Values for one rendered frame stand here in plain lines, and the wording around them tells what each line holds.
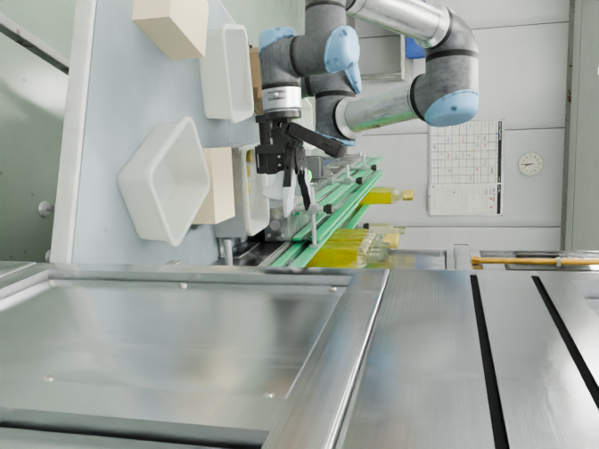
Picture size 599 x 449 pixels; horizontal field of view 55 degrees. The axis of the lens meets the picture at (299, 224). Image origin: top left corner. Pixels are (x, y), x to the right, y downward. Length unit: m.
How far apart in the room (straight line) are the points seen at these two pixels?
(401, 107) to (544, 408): 1.11
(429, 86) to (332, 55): 0.36
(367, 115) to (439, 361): 1.13
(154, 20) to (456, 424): 0.93
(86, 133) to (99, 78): 0.10
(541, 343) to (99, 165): 0.75
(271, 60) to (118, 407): 0.81
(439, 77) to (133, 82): 0.65
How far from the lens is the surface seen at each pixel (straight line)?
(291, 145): 1.10
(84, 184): 0.98
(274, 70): 1.11
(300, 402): 0.40
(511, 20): 7.58
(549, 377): 0.45
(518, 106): 7.54
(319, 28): 1.08
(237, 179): 1.41
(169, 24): 1.15
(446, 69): 1.35
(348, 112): 1.58
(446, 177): 7.53
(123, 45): 1.12
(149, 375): 0.49
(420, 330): 0.51
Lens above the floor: 1.30
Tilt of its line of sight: 14 degrees down
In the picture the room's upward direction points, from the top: 90 degrees clockwise
